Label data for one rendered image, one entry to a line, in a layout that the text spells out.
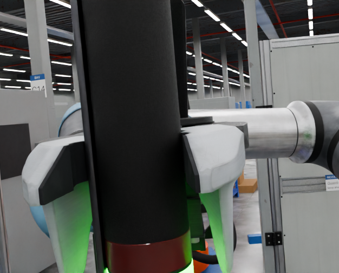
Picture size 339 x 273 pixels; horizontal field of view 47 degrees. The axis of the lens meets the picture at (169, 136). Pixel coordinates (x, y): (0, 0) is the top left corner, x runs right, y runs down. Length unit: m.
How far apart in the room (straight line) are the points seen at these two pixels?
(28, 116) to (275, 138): 4.23
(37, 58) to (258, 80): 5.44
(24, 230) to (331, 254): 3.31
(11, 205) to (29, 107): 1.10
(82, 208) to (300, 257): 1.99
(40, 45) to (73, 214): 6.87
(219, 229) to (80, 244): 0.06
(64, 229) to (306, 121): 0.48
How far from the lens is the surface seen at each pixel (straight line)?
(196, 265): 4.23
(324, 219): 2.12
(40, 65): 6.98
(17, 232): 4.54
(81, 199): 0.17
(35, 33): 7.10
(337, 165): 0.59
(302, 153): 0.61
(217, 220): 0.16
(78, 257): 0.18
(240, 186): 8.13
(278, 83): 2.00
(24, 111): 4.64
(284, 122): 0.58
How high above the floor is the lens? 1.67
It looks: 3 degrees down
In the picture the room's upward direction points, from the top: 5 degrees counter-clockwise
